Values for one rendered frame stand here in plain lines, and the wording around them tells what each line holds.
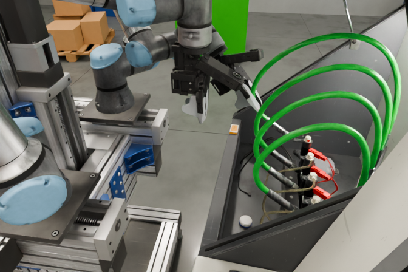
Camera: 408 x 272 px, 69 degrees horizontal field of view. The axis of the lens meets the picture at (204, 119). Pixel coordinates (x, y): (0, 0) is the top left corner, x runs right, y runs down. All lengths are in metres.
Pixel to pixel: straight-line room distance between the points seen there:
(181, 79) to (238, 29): 3.47
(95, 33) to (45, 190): 4.34
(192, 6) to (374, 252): 0.51
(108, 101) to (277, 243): 0.77
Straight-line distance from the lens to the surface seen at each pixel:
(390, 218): 0.50
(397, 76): 0.87
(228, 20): 4.10
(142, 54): 0.85
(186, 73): 0.69
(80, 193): 0.88
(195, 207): 2.15
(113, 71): 1.12
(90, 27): 4.87
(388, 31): 1.17
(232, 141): 1.13
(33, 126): 0.75
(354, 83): 1.21
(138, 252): 1.73
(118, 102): 1.17
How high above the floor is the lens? 1.63
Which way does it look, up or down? 33 degrees down
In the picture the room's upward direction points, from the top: straight up
